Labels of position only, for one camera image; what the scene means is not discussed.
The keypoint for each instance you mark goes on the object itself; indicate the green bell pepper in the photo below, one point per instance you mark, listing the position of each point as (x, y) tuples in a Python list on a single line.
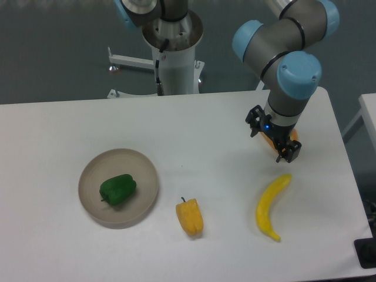
[(116, 190)]

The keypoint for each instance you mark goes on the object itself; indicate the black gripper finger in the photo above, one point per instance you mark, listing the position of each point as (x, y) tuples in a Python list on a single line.
[(288, 150), (253, 120)]

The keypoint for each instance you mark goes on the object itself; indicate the black device at edge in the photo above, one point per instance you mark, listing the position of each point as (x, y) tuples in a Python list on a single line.
[(365, 249)]

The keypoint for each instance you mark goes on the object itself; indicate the beige round plate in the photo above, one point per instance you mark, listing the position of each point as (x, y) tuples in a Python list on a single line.
[(110, 164)]

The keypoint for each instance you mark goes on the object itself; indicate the yellow bell pepper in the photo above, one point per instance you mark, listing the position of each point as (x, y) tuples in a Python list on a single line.
[(190, 217)]

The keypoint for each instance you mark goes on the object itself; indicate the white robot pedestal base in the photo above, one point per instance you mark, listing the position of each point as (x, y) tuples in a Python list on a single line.
[(174, 63)]

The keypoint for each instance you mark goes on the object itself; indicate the orange carrot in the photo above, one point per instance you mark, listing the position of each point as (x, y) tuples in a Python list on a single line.
[(293, 136)]

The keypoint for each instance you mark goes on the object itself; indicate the yellow banana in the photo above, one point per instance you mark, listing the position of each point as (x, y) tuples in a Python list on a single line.
[(262, 213)]

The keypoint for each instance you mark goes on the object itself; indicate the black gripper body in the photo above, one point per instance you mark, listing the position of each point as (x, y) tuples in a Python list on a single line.
[(276, 127)]

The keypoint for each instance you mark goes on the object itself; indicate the white side table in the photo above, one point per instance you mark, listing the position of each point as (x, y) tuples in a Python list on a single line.
[(365, 116)]

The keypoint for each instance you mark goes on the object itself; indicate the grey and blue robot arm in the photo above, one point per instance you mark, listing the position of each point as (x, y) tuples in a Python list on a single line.
[(275, 53)]

